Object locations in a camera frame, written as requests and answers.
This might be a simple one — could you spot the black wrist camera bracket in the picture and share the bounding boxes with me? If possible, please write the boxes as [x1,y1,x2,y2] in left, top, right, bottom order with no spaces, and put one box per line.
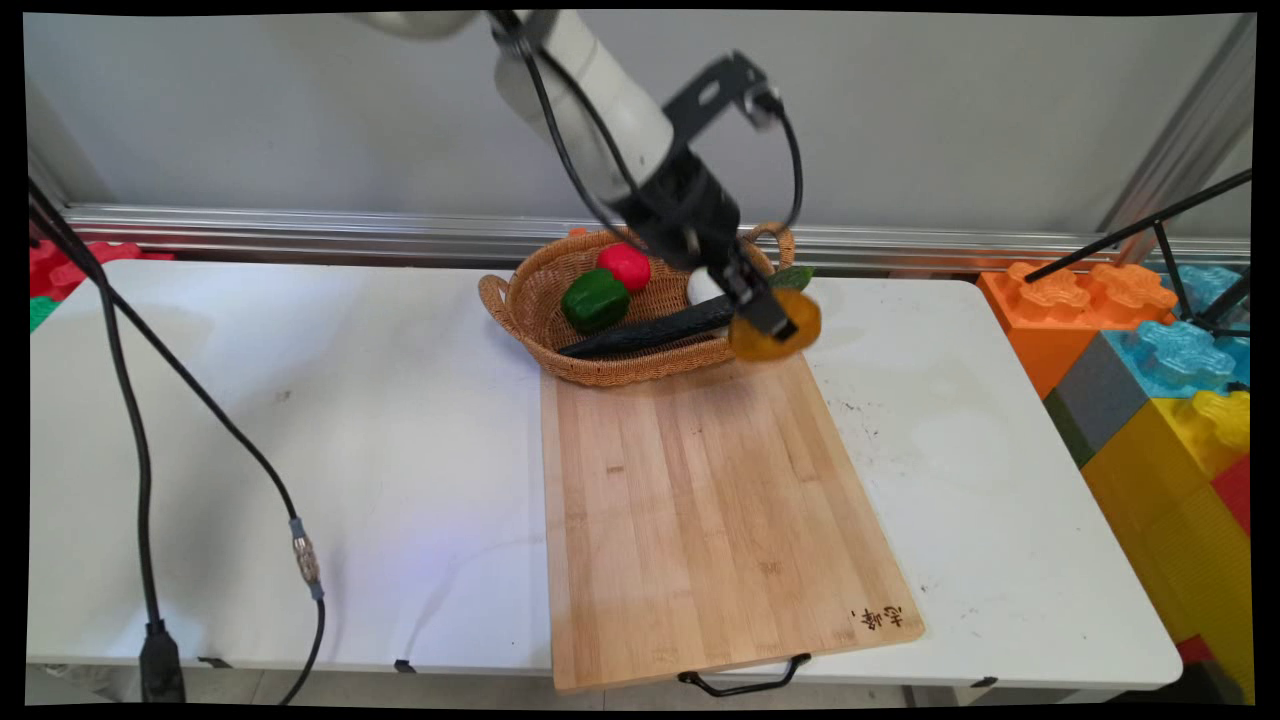
[660,50,783,141]

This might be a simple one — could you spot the bamboo cutting board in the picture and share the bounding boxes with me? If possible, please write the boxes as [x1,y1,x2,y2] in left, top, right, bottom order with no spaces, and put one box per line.
[540,340,927,694]

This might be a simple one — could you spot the red giant building block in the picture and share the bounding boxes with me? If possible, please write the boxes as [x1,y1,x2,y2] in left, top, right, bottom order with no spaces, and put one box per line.
[1210,455,1253,538]

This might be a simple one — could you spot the orange giant building block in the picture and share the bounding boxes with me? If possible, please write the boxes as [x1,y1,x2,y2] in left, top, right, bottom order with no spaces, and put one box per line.
[976,260,1181,401]

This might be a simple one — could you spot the thin black camera cable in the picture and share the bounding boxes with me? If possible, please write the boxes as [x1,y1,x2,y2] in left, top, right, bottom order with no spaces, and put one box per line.
[760,90,807,233]

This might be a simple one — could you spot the yellow giant building block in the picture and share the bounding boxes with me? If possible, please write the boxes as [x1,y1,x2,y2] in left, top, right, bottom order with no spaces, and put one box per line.
[1080,388,1256,701]

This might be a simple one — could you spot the red foam blocks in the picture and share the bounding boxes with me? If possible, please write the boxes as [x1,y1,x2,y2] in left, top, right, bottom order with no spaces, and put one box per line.
[28,238,176,301]

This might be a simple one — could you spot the black metal board handle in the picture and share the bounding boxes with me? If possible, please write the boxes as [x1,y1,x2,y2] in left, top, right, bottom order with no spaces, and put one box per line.
[678,653,813,698]

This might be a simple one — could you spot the gray giant building block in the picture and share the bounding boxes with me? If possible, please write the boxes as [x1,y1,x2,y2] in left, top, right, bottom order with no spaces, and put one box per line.
[1043,330,1151,469]

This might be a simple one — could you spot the aluminium frame post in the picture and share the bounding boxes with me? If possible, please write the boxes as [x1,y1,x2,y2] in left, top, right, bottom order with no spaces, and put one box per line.
[1095,15,1256,266]

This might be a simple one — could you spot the red toy pepper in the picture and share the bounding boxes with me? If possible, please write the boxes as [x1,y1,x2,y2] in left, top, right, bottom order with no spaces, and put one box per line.
[597,242,653,292]

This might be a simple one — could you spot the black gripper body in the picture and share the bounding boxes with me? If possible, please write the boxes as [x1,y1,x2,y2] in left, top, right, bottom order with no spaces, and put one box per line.
[608,145,746,273]

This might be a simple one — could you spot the black tripod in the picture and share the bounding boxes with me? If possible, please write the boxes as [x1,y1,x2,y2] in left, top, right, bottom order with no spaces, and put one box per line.
[1022,168,1253,339]

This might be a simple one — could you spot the dark green toy cucumber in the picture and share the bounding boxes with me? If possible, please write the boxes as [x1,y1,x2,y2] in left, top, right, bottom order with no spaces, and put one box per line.
[556,265,816,359]

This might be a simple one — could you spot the aluminium rail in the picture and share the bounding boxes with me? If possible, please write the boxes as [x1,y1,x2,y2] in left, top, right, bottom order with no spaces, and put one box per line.
[45,203,1251,273]

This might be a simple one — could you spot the blue giant building block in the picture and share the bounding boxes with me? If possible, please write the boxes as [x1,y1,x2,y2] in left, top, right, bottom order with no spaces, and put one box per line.
[1100,262,1251,401]

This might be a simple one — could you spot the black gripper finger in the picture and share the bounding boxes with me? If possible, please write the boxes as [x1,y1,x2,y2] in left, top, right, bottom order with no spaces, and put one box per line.
[728,240,798,341]
[705,248,746,316]

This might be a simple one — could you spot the black cable with metal connector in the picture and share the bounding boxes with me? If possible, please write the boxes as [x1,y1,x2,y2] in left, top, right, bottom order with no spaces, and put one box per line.
[28,180,328,706]

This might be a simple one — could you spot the yellow-brown toy potato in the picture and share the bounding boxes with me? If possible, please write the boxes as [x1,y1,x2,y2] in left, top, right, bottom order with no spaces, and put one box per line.
[727,288,823,363]

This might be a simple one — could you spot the green toy bell pepper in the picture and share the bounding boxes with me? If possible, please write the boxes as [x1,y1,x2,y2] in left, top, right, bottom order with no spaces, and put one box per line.
[560,267,632,335]

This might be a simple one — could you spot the wicker basket with handles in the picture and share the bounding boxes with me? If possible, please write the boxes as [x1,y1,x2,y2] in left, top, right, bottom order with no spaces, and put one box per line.
[478,222,798,389]

